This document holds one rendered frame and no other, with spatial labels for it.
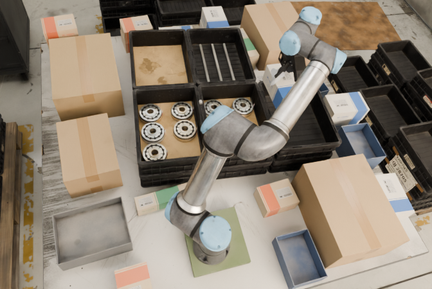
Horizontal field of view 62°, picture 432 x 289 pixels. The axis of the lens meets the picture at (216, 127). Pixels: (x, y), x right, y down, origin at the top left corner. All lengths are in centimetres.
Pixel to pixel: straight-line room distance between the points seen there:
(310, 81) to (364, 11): 315
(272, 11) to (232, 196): 116
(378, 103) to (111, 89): 185
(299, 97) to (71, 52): 120
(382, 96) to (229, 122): 189
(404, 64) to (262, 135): 225
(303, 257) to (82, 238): 91
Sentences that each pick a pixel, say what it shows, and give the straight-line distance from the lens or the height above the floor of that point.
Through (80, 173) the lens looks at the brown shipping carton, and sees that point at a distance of 155.
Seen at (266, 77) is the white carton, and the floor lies 109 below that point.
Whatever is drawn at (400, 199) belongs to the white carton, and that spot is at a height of 79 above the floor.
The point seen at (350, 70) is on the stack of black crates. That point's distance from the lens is 307.
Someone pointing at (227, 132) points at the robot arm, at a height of 132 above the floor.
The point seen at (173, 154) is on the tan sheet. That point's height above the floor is 83.
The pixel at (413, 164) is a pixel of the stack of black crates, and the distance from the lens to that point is 237.
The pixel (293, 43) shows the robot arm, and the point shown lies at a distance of 123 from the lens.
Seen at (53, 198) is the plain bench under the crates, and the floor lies 70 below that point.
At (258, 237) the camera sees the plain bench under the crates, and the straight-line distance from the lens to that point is 162.
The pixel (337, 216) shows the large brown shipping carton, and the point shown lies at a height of 90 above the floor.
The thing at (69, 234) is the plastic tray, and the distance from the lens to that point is 157.
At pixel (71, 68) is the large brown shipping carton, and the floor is 90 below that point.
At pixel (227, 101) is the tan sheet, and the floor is 83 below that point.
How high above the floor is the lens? 220
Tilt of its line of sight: 54 degrees down
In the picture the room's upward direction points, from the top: 11 degrees clockwise
